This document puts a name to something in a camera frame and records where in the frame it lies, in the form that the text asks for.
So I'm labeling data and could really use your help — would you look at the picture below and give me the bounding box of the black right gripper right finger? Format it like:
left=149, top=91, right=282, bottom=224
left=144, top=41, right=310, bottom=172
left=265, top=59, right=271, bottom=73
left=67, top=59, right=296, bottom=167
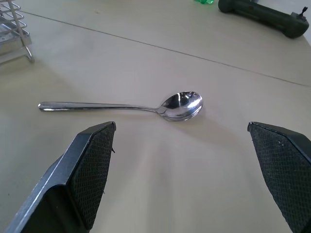
left=247, top=121, right=311, bottom=233

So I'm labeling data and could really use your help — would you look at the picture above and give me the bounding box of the silver metal spoon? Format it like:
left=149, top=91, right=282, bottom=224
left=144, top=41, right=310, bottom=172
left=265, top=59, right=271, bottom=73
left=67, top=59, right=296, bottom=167
left=37, top=90, right=204, bottom=122

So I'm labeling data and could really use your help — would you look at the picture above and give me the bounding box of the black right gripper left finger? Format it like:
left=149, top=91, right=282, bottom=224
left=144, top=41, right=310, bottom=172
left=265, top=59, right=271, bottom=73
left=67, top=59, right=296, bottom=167
left=0, top=121, right=117, bottom=233

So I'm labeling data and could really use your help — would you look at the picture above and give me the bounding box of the silver wire dish rack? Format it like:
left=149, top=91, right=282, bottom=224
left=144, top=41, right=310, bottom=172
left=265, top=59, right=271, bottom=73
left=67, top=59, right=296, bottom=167
left=0, top=0, right=35, bottom=65

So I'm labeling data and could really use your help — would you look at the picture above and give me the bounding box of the dark green remote controller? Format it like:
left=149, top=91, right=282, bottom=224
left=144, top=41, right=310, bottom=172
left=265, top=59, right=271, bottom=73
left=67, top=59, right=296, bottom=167
left=218, top=0, right=310, bottom=39

